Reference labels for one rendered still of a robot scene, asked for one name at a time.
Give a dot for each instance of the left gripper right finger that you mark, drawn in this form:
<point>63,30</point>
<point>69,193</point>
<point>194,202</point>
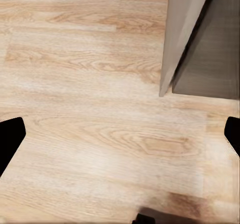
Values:
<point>232,133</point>

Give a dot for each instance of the dishwasher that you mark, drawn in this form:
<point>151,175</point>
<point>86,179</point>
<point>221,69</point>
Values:
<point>210,63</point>

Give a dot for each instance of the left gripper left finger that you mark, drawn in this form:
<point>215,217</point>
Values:
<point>12,134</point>

